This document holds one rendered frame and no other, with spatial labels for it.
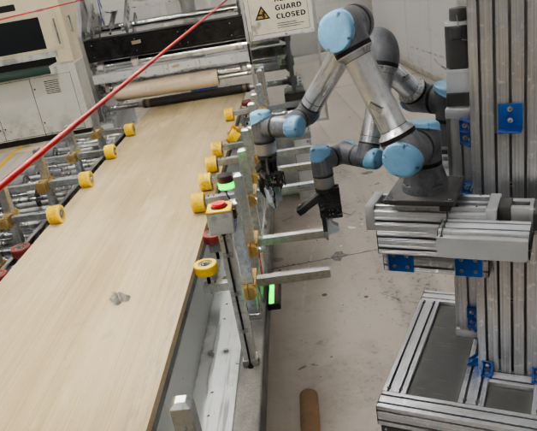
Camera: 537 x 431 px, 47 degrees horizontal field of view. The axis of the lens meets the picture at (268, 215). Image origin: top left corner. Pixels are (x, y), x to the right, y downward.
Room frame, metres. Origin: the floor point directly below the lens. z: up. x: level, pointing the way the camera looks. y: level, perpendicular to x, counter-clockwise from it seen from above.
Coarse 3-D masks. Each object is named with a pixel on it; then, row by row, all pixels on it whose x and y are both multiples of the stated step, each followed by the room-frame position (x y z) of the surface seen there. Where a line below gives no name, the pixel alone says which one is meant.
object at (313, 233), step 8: (288, 232) 2.12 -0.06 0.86; (296, 232) 2.11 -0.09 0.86; (304, 232) 2.10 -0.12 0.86; (312, 232) 2.09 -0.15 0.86; (320, 232) 2.09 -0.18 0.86; (264, 240) 2.11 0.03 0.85; (272, 240) 2.10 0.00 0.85; (280, 240) 2.10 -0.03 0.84; (288, 240) 2.10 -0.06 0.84; (296, 240) 2.09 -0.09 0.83; (216, 248) 2.12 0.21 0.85
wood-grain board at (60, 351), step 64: (192, 128) 3.85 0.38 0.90; (128, 192) 2.80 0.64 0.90; (192, 192) 2.64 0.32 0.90; (64, 256) 2.17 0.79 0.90; (128, 256) 2.07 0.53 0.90; (192, 256) 1.98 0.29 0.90; (0, 320) 1.75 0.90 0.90; (64, 320) 1.68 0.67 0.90; (128, 320) 1.61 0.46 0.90; (0, 384) 1.39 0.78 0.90; (64, 384) 1.34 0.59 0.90; (128, 384) 1.29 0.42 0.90
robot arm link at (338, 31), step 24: (336, 24) 1.83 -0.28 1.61; (360, 24) 1.85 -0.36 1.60; (336, 48) 1.82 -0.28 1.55; (360, 48) 1.81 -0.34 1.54; (360, 72) 1.81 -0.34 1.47; (384, 96) 1.79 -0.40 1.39; (384, 120) 1.78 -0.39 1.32; (384, 144) 1.77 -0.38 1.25; (408, 144) 1.73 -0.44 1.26; (408, 168) 1.72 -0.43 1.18
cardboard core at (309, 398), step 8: (304, 392) 2.17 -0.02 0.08; (312, 392) 2.17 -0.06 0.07; (304, 400) 2.12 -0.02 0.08; (312, 400) 2.11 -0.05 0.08; (304, 408) 2.07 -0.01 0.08; (312, 408) 2.06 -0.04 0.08; (304, 416) 2.02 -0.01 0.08; (312, 416) 2.01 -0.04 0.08; (304, 424) 1.98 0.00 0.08; (312, 424) 1.97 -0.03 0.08
